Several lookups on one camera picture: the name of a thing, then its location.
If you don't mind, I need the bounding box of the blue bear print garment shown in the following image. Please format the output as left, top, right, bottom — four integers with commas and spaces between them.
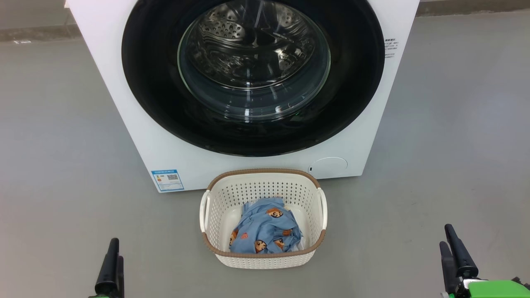
229, 197, 304, 255

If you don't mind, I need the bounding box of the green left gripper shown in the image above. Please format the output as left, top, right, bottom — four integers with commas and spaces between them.
88, 238, 125, 298

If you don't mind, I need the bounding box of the black round glass washer door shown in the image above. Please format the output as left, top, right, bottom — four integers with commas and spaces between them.
121, 0, 385, 157

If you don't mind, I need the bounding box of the cream basket with brown rim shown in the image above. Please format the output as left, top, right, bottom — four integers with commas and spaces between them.
200, 168, 328, 269

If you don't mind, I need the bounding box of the blue energy label sticker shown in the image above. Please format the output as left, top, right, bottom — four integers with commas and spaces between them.
151, 169, 185, 192

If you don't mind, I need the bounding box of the white front-load washing machine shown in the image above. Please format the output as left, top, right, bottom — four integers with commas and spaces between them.
65, 0, 421, 193

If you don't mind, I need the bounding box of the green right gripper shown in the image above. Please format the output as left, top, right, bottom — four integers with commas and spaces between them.
440, 224, 530, 298

